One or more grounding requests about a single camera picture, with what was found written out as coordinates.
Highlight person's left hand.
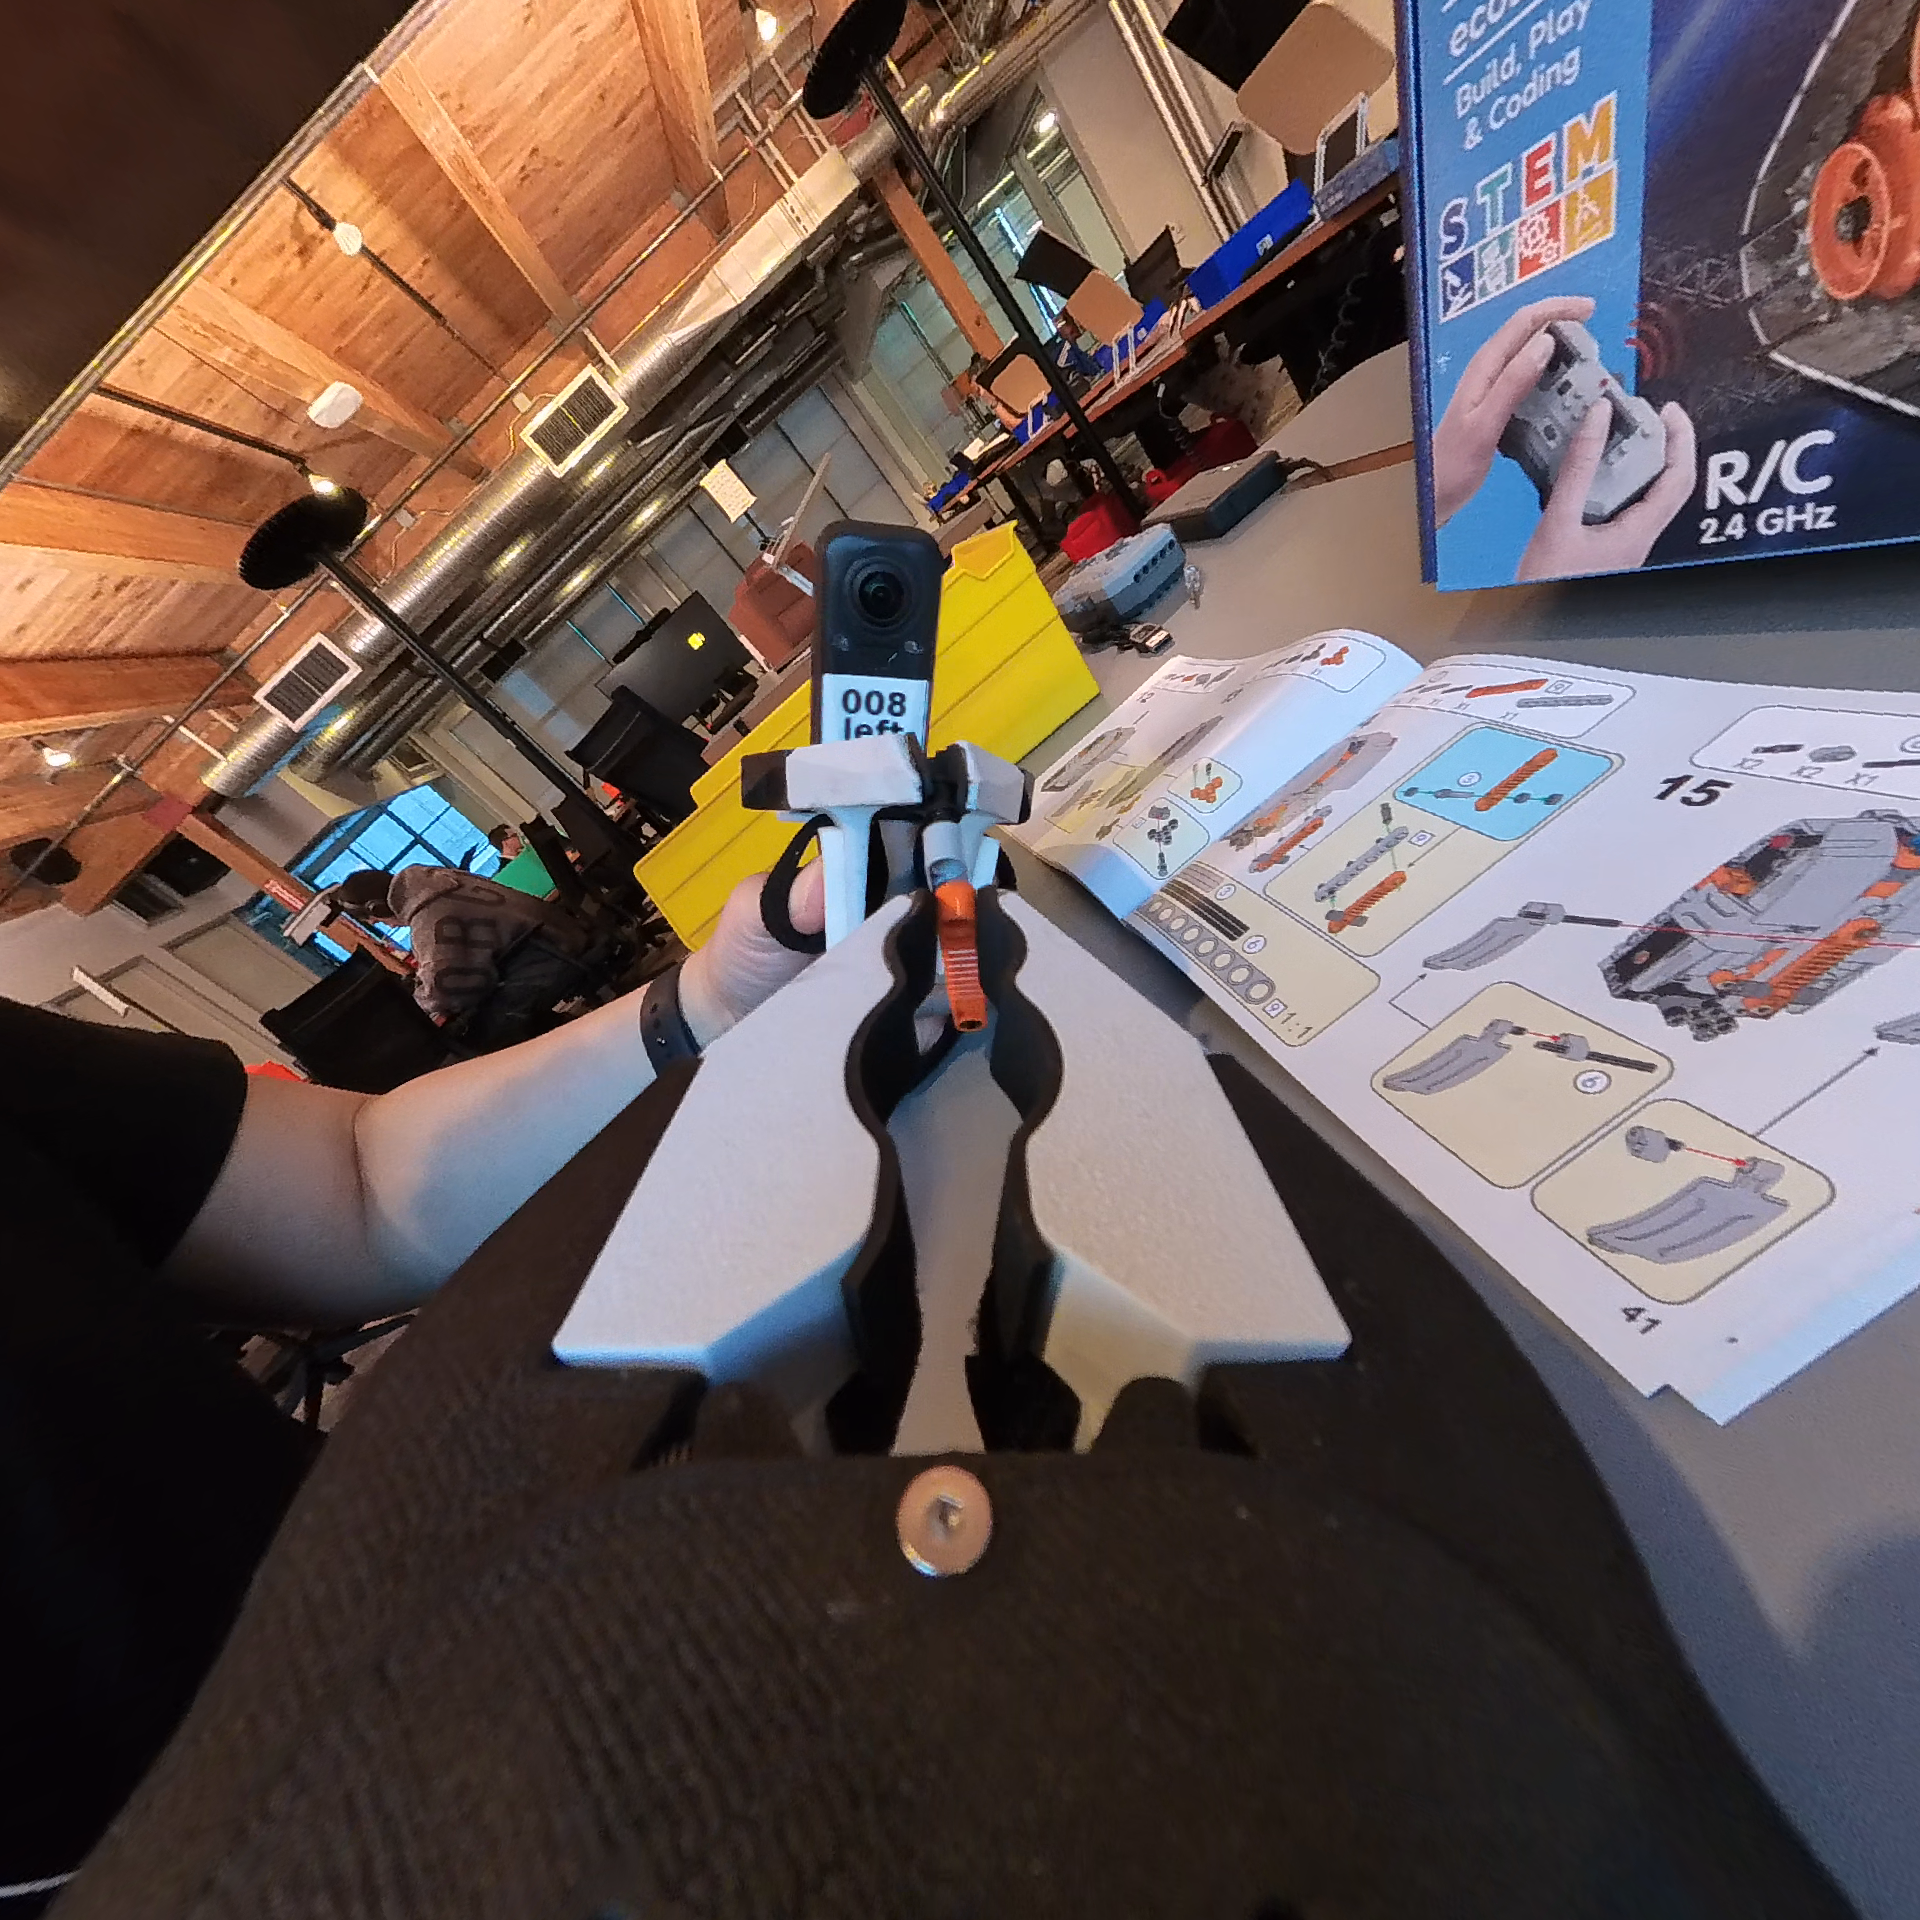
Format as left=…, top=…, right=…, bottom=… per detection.
left=679, top=862, right=829, bottom=1050

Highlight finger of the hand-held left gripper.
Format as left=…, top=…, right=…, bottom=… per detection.
left=956, top=743, right=1033, bottom=902
left=787, top=740, right=928, bottom=818

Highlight black floor lamp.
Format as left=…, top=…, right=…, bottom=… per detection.
left=237, top=481, right=664, bottom=933
left=802, top=0, right=1149, bottom=528

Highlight black wristband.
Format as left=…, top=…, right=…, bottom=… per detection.
left=637, top=961, right=705, bottom=1073

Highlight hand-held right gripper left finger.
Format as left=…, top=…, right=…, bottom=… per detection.
left=552, top=888, right=927, bottom=1454

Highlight orange toy beam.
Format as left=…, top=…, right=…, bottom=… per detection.
left=933, top=881, right=988, bottom=1033

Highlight black office chair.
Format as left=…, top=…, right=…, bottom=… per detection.
left=570, top=696, right=714, bottom=840

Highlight black monitor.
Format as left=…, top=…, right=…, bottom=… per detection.
left=608, top=592, right=757, bottom=706

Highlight grey printed jacket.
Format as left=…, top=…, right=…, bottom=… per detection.
left=336, top=862, right=594, bottom=1038

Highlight open instruction booklet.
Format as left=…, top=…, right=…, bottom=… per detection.
left=1001, top=631, right=1920, bottom=1425

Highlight grey toy battery box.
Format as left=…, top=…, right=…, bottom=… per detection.
left=1055, top=526, right=1186, bottom=632

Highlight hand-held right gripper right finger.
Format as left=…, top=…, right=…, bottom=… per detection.
left=977, top=892, right=1353, bottom=1454

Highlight black flat device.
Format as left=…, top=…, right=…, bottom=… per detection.
left=1162, top=449, right=1291, bottom=541

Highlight blue storage bin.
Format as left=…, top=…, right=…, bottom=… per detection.
left=1184, top=180, right=1322, bottom=302

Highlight grey desk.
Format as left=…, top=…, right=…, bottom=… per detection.
left=996, top=336, right=1920, bottom=1920

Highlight silver ventilation duct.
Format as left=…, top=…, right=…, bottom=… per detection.
left=194, top=29, right=1052, bottom=797

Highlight blue toy box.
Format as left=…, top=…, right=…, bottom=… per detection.
left=1395, top=0, right=1920, bottom=592

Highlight person's left forearm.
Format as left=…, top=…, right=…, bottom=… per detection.
left=164, top=960, right=707, bottom=1328

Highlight yellow plastic bin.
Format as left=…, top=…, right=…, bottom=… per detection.
left=634, top=532, right=1101, bottom=950

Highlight white air vent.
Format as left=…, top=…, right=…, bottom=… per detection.
left=517, top=368, right=629, bottom=480

